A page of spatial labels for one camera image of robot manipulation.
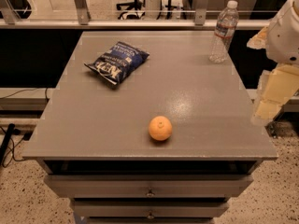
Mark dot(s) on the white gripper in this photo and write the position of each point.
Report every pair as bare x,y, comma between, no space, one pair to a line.
284,36

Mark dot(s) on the clear plastic water bottle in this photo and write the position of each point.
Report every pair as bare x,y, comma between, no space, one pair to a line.
224,32

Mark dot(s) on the orange fruit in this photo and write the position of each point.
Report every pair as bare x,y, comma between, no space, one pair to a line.
160,128

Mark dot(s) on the grey drawer cabinet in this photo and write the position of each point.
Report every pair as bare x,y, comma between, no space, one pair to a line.
90,127

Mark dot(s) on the blue chip bag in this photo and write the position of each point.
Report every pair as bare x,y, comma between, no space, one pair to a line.
116,64

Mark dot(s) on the top drawer metal knob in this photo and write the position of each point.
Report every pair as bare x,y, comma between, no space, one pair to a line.
150,193

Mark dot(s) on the drawer metal knob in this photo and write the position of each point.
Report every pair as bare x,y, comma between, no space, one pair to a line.
150,193
150,216

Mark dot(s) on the top grey drawer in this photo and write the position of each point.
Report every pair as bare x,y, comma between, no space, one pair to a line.
136,186

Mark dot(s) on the grey drawer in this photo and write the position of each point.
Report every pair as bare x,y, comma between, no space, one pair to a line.
141,208
136,186

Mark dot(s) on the metal railing frame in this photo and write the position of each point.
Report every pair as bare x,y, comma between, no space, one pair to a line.
131,14

